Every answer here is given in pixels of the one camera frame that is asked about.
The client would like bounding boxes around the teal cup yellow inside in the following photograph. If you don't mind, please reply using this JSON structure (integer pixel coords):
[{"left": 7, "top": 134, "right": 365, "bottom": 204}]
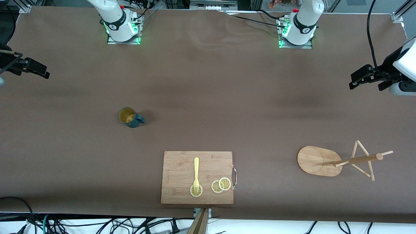
[{"left": 118, "top": 107, "right": 146, "bottom": 128}]

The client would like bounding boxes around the wooden cup rack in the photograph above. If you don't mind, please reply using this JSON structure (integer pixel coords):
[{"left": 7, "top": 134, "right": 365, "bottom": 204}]
[{"left": 297, "top": 140, "right": 394, "bottom": 182}]

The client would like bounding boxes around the brown table cover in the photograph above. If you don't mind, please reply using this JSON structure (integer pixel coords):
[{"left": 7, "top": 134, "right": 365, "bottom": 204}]
[{"left": 0, "top": 6, "right": 416, "bottom": 224}]

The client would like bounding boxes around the grey power strip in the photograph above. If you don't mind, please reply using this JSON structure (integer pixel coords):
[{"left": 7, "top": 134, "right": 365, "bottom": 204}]
[{"left": 189, "top": 0, "right": 238, "bottom": 10}]

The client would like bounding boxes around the yellow plastic fork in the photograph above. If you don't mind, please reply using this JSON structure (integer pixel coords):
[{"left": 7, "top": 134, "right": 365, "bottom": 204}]
[{"left": 193, "top": 157, "right": 200, "bottom": 194}]

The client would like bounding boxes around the wooden stand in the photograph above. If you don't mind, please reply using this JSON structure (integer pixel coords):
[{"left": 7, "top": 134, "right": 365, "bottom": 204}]
[{"left": 187, "top": 208, "right": 209, "bottom": 234}]

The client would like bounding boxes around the thick black camera cable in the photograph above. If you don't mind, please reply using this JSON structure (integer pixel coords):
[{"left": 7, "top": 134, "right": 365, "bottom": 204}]
[{"left": 367, "top": 0, "right": 390, "bottom": 78}]

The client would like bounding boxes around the aluminium frame post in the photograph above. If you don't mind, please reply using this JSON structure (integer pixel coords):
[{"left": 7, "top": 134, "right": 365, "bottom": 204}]
[
  {"left": 391, "top": 0, "right": 416, "bottom": 23},
  {"left": 18, "top": 0, "right": 32, "bottom": 14}
]

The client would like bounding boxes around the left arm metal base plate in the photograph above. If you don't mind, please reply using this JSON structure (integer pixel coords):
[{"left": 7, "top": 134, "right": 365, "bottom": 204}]
[{"left": 276, "top": 18, "right": 313, "bottom": 49}]

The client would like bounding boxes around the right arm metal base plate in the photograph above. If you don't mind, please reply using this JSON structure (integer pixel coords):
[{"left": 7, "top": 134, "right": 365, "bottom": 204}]
[{"left": 107, "top": 15, "right": 143, "bottom": 45}]

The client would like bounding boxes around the black cable at arm base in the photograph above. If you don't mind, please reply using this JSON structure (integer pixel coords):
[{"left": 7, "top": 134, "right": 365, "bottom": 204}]
[{"left": 224, "top": 9, "right": 288, "bottom": 29}]

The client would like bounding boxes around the black looped cable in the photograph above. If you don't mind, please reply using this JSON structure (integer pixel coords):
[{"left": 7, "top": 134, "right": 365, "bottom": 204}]
[{"left": 0, "top": 196, "right": 37, "bottom": 234}]

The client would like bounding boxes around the wooden cutting board metal handle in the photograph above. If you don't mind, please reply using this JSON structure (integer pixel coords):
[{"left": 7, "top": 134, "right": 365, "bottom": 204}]
[{"left": 161, "top": 151, "right": 237, "bottom": 205}]

